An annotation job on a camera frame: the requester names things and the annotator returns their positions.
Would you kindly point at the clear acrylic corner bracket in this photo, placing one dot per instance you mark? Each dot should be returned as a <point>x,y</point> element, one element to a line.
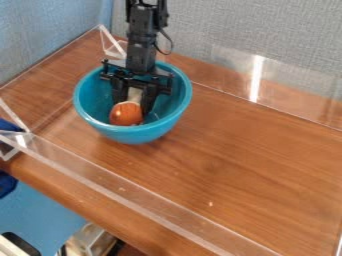
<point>113,47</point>

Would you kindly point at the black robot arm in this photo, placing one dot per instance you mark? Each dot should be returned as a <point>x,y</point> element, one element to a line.
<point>148,20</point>

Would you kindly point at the blue plastic bowl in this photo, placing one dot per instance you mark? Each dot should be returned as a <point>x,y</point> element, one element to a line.
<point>93,103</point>

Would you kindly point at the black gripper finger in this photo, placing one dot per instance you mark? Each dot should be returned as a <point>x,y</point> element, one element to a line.
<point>149,97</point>
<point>120,90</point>

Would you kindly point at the grey metal frame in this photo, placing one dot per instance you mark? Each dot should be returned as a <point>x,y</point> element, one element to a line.
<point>92,241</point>

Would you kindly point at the clear acrylic front barrier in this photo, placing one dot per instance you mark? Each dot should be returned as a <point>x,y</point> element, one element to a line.
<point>195,227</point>

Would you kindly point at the black and white object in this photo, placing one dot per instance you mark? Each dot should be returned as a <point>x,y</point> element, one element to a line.
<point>16,246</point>

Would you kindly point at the brown cap toy mushroom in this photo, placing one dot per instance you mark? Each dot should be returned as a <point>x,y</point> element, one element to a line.
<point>126,112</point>

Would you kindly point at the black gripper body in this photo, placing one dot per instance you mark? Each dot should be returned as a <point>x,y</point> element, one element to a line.
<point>156,78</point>

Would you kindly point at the clear acrylic back barrier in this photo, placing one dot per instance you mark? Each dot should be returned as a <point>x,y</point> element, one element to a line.
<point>272,51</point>

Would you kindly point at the blue cloth object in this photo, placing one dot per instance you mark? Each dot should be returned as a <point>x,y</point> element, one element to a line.
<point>8,152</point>

